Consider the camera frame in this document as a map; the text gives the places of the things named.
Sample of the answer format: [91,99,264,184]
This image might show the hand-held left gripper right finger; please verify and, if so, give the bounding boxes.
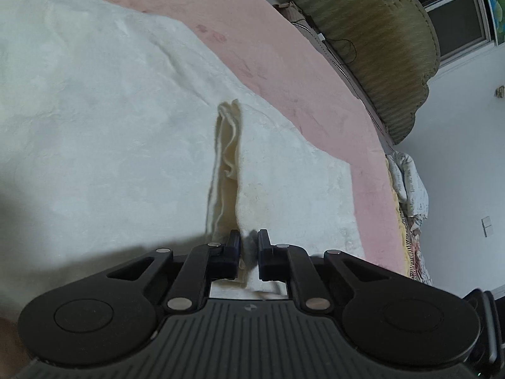
[257,229,392,316]

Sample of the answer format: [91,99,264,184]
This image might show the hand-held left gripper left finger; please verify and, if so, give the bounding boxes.
[95,229,242,316]

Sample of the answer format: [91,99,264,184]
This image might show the white quilted cloth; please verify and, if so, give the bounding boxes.
[0,0,365,301]

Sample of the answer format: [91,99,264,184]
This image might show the patterned quilt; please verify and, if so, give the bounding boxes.
[385,152,433,286]

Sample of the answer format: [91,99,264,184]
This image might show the pink bed sheet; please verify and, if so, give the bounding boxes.
[16,0,409,277]

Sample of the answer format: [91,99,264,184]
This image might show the olive green padded headboard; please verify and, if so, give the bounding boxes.
[256,0,441,145]

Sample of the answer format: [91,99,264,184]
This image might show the black cable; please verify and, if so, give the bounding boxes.
[292,19,358,64]

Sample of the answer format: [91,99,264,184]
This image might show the window with white frame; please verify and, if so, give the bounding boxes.
[371,0,496,69]

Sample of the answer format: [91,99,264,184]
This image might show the colourful wall poster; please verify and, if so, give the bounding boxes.
[478,0,505,45]

